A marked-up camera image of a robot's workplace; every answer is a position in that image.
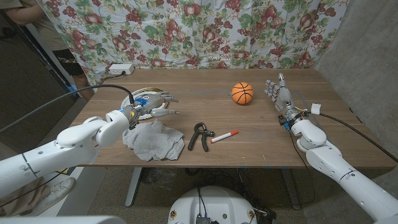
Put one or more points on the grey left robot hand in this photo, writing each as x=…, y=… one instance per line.
x=152, y=102

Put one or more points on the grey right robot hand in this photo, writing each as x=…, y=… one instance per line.
x=284, y=99

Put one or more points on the grey shirt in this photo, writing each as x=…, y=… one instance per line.
x=155, y=141

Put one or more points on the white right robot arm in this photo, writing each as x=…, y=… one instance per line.
x=351, y=180

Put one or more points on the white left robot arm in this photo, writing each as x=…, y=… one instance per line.
x=71, y=146

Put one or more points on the paper plate with gold rim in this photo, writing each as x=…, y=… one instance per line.
x=143, y=91

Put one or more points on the black hand grip exerciser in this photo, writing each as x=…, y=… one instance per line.
x=207, y=134

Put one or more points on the white marker with orange cap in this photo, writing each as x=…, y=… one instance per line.
x=222, y=137

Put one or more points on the person in beige shirt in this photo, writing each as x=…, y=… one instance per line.
x=46, y=31

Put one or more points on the small orange basketball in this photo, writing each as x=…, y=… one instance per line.
x=242, y=93

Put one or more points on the white power strip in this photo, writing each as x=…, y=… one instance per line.
x=119, y=69

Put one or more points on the long grey tape strip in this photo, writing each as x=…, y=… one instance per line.
x=199, y=92

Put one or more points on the white table leg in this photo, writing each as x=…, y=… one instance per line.
x=133, y=186

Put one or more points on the floral fruit print backdrop cloth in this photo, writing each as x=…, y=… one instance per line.
x=202, y=31

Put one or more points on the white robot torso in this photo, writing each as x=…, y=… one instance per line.
x=211, y=202

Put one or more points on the person with white sneaker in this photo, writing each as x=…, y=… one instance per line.
x=59, y=193

